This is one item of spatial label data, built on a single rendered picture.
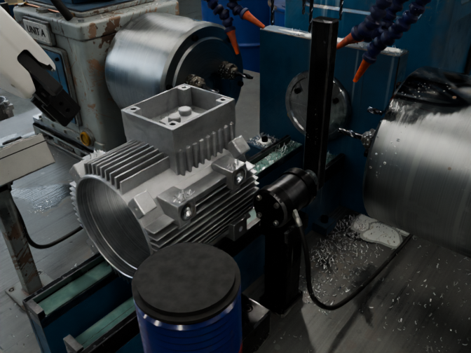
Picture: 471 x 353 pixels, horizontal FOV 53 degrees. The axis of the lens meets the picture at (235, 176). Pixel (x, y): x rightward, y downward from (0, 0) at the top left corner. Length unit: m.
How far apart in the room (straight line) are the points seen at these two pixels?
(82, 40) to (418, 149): 0.72
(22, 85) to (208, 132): 0.24
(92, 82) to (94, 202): 0.44
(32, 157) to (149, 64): 0.31
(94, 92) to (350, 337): 0.73
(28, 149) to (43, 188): 0.43
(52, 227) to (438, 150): 0.75
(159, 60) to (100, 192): 0.33
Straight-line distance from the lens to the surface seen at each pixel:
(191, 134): 0.61
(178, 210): 0.56
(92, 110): 1.13
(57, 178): 1.22
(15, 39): 0.52
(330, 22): 0.62
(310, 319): 0.80
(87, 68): 1.08
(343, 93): 0.91
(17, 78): 0.52
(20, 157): 0.77
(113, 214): 0.73
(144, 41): 0.98
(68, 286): 0.72
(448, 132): 0.65
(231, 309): 0.26
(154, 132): 0.61
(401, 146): 0.66
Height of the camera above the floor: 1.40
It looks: 32 degrees down
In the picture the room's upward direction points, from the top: 2 degrees counter-clockwise
